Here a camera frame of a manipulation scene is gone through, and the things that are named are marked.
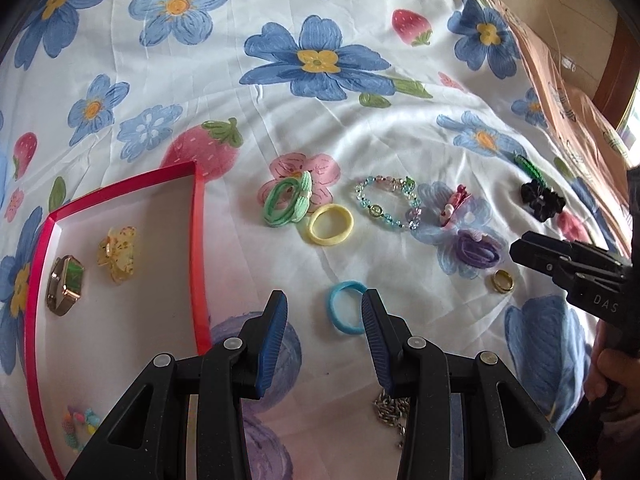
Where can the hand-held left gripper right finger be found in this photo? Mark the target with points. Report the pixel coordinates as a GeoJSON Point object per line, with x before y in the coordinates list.
{"type": "Point", "coordinates": [377, 345]}

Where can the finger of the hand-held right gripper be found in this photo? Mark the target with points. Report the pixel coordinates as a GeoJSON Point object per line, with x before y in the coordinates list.
{"type": "Point", "coordinates": [535, 259]}
{"type": "Point", "coordinates": [547, 242]}

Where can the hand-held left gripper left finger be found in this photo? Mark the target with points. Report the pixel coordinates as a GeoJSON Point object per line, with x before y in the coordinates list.
{"type": "Point", "coordinates": [272, 345]}

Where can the red jewelry box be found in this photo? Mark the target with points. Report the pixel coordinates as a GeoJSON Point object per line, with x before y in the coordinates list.
{"type": "Point", "coordinates": [150, 260]}

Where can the person's right hand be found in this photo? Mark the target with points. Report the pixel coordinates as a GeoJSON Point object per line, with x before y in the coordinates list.
{"type": "Point", "coordinates": [617, 367]}

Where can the black scrunchie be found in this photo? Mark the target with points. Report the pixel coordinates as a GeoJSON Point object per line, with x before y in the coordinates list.
{"type": "Point", "coordinates": [540, 200]}

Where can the green hair clip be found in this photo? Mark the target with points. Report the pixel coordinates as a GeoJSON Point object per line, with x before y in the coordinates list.
{"type": "Point", "coordinates": [526, 165]}

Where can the pink hair clip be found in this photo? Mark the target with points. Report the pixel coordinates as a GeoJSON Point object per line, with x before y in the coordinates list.
{"type": "Point", "coordinates": [454, 207]}

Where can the brown printed cloth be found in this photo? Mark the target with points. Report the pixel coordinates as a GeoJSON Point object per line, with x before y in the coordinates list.
{"type": "Point", "coordinates": [570, 125]}

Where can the yellow flower hair claw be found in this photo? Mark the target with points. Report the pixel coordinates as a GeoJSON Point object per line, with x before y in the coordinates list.
{"type": "Point", "coordinates": [117, 255]}

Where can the green-faced gold watch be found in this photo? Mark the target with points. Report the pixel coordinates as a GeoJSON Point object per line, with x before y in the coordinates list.
{"type": "Point", "coordinates": [67, 285]}

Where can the floral bedsheet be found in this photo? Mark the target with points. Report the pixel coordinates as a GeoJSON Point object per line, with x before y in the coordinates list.
{"type": "Point", "coordinates": [350, 125]}

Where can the wooden frame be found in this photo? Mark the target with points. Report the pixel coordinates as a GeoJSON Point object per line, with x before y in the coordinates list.
{"type": "Point", "coordinates": [617, 75]}

